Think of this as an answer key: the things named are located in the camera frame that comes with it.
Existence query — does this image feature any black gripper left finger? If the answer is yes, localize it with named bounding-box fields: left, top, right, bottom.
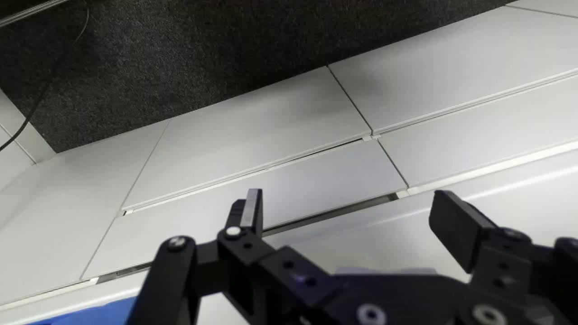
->
left=129, top=187, right=340, bottom=325

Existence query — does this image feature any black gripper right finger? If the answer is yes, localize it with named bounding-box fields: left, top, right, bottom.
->
left=428, top=190, right=578, bottom=325

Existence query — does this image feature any white base cabinet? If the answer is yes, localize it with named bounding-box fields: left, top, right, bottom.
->
left=0, top=0, right=578, bottom=310

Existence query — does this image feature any blue mat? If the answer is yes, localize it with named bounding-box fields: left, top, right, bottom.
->
left=29, top=297, right=141, bottom=325

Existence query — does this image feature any long black arm cable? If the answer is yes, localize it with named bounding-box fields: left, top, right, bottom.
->
left=0, top=0, right=94, bottom=153

